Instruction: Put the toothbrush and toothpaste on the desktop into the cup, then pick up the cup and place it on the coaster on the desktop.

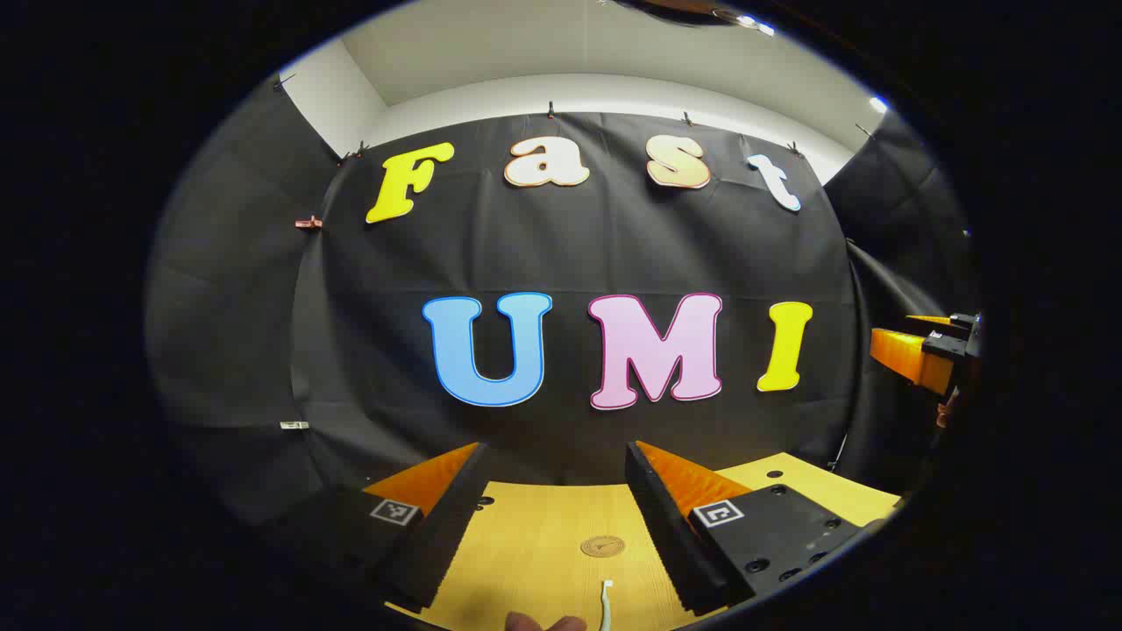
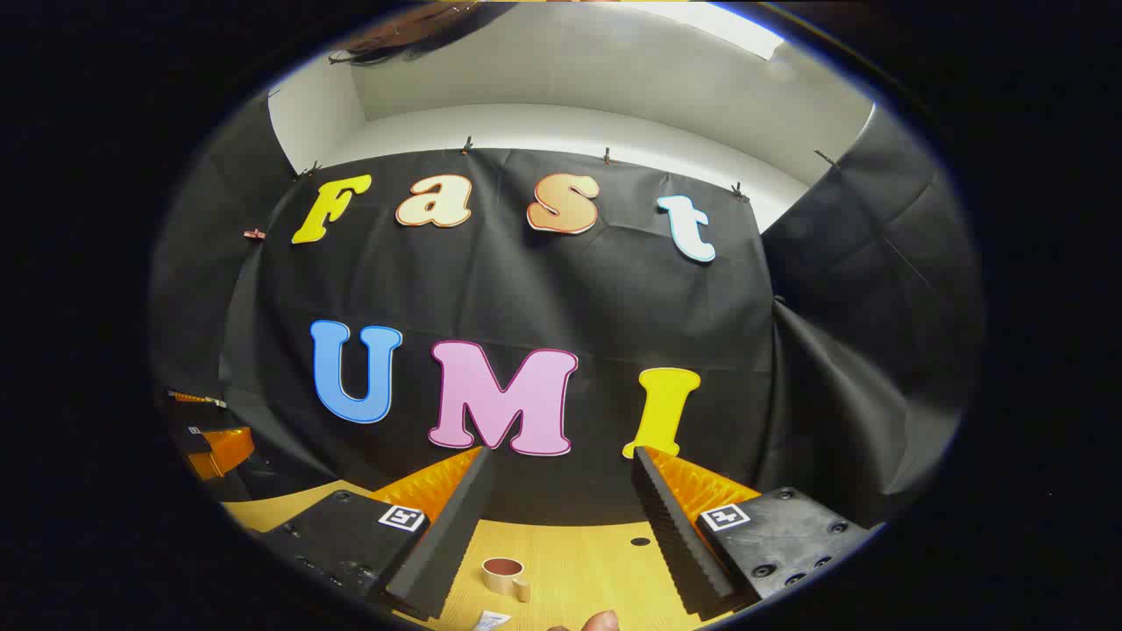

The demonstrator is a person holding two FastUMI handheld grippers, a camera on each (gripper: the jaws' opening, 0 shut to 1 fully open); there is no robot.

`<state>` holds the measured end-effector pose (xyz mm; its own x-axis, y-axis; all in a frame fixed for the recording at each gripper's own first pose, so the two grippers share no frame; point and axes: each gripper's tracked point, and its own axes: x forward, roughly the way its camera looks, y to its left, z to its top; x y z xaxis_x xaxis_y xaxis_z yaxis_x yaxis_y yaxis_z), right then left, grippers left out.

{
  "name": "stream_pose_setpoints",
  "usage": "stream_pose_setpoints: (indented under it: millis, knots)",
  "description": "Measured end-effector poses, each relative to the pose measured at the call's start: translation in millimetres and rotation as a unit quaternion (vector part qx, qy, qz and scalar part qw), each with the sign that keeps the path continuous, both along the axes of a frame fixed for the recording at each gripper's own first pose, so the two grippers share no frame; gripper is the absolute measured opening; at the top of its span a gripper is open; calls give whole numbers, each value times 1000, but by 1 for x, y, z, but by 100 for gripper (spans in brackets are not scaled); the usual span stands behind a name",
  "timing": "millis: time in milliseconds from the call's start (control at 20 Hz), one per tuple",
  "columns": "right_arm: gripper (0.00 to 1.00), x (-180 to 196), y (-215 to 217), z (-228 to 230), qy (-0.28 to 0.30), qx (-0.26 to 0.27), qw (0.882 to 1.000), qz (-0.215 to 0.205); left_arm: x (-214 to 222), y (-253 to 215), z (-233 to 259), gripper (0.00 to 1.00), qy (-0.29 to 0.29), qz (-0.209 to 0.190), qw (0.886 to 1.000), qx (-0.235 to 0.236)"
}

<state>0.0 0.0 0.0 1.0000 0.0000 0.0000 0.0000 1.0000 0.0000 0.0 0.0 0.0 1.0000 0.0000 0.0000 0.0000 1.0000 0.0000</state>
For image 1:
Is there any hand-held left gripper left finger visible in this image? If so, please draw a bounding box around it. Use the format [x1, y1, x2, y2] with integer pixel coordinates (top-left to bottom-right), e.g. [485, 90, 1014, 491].
[280, 443, 489, 612]

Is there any black backdrop cloth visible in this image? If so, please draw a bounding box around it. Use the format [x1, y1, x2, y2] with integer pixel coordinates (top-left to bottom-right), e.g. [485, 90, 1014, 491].
[145, 74, 983, 527]

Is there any wooden desktop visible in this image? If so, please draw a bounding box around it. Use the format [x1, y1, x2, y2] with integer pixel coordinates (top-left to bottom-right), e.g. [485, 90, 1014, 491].
[386, 451, 904, 631]

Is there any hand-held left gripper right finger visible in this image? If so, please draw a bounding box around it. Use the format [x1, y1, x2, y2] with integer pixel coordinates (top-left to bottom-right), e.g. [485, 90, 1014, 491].
[626, 441, 864, 617]

